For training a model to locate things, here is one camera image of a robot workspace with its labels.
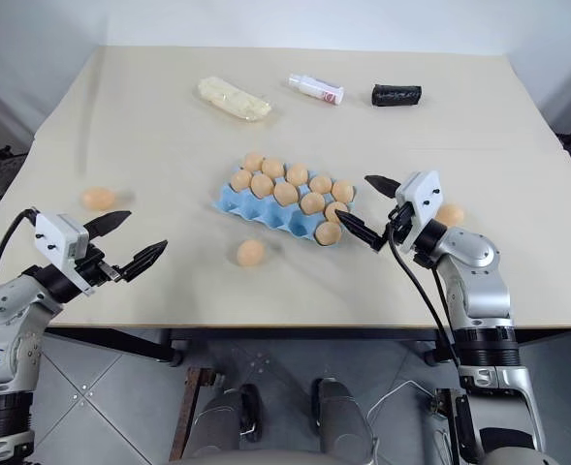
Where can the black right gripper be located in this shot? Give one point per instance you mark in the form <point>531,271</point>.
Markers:
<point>399,226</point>

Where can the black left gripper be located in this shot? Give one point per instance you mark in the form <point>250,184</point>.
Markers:
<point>97,269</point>

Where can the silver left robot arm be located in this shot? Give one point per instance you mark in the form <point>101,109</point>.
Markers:
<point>4,302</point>

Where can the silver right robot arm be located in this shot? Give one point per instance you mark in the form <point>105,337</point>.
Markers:
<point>479,254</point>

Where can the blue egg tray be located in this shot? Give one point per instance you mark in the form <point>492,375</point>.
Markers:
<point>246,206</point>

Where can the brown egg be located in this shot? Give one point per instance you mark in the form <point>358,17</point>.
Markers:
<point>312,203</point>
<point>251,253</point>
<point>286,193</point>
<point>343,191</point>
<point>99,198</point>
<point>452,213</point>
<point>273,168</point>
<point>326,233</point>
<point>321,184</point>
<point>262,185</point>
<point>240,180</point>
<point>297,174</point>
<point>253,161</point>
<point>333,209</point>

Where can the black bag roll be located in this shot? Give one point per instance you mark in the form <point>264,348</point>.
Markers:
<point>396,95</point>

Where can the black table leg with caster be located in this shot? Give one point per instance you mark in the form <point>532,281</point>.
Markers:
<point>433,351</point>
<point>171,346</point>

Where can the white plastic bottle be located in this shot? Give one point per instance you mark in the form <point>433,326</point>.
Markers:
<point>314,87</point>

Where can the bread in clear bag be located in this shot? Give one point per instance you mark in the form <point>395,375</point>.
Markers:
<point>234,99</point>

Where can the rusty metal bar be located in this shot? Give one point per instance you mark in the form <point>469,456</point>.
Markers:
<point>188,412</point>

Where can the grey rounded robot leg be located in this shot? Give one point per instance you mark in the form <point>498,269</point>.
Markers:
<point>224,416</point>
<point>338,412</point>

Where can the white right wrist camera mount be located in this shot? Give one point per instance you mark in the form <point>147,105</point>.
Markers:
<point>421,194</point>

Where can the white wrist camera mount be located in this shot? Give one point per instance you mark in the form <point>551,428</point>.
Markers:
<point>421,194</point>
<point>58,237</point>

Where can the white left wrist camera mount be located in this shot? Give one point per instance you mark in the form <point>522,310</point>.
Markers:
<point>58,237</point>

